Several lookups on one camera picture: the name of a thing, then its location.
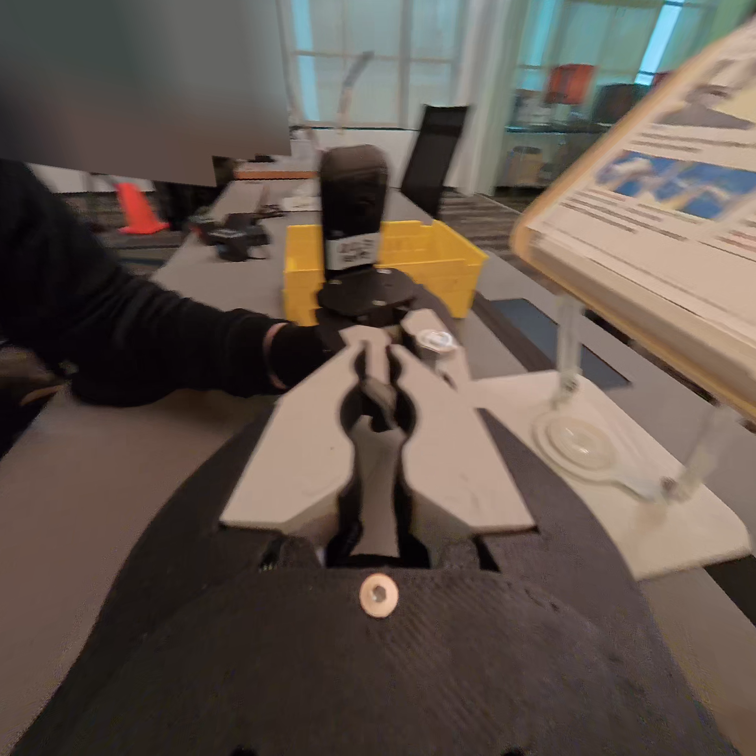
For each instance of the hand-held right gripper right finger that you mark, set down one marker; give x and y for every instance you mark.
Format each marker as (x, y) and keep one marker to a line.
(466, 466)

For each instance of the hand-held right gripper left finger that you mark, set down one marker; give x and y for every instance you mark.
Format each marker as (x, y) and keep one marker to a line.
(289, 466)

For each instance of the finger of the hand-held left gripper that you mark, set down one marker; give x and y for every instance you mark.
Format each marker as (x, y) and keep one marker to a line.
(371, 336)
(422, 319)

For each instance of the steel hex bolt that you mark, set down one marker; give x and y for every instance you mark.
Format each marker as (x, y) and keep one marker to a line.
(435, 341)

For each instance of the yellow plastic bin with divider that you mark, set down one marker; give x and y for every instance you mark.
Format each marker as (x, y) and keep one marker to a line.
(437, 266)

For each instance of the person's left forearm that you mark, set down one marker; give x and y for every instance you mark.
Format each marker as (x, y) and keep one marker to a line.
(147, 342)

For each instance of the black office chair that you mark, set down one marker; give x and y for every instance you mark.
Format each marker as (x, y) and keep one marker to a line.
(434, 159)

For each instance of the black table device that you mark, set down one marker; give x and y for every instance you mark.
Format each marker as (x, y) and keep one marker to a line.
(236, 239)

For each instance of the orange traffic cone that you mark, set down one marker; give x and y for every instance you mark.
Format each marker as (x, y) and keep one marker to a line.
(139, 212)

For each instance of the wooden instruction board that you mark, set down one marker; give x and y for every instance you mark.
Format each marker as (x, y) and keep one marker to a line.
(593, 172)

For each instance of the orange 3D printer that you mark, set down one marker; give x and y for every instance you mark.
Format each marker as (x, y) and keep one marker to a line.
(570, 82)
(660, 78)

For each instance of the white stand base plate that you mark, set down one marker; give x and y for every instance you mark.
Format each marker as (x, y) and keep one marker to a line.
(590, 531)

